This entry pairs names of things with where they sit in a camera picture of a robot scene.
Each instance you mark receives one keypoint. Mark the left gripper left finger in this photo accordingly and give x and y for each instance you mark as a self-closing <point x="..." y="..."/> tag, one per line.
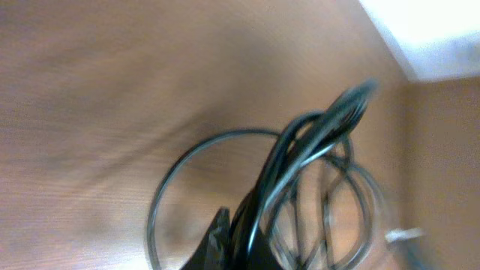
<point x="212" y="252"/>

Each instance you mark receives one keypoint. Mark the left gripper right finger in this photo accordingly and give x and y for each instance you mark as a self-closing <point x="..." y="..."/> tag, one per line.
<point x="261" y="256"/>

